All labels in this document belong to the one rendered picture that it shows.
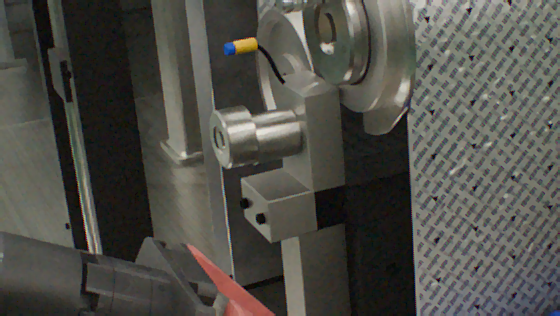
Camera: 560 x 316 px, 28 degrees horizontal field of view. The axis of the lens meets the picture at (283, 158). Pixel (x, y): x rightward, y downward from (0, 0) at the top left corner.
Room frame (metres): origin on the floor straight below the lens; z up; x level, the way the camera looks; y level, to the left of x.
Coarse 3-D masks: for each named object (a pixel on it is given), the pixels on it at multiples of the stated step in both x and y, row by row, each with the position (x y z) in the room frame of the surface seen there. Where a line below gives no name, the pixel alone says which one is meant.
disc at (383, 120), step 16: (400, 0) 0.64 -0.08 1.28; (400, 16) 0.64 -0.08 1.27; (400, 32) 0.64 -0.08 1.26; (400, 48) 0.64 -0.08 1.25; (400, 64) 0.64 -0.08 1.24; (400, 80) 0.65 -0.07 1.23; (400, 96) 0.65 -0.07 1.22; (352, 112) 0.71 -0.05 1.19; (368, 112) 0.69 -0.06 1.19; (384, 112) 0.67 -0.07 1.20; (400, 112) 0.65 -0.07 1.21; (368, 128) 0.69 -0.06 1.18; (384, 128) 0.67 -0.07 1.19
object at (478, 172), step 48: (528, 96) 0.68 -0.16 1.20; (432, 144) 0.65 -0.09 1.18; (480, 144) 0.66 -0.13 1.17; (528, 144) 0.68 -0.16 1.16; (432, 192) 0.65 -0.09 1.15; (480, 192) 0.66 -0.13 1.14; (528, 192) 0.68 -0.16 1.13; (432, 240) 0.65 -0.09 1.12; (480, 240) 0.66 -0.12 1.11; (528, 240) 0.68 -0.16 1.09; (432, 288) 0.65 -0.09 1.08; (480, 288) 0.66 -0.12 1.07; (528, 288) 0.68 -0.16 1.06
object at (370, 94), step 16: (368, 0) 0.66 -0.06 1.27; (384, 0) 0.65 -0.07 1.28; (368, 16) 0.66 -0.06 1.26; (384, 16) 0.65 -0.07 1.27; (384, 32) 0.65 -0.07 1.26; (384, 48) 0.65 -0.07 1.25; (384, 64) 0.65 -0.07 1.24; (368, 80) 0.67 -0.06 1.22; (384, 80) 0.65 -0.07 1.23; (352, 96) 0.69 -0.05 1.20; (368, 96) 0.67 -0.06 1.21; (384, 96) 0.66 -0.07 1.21
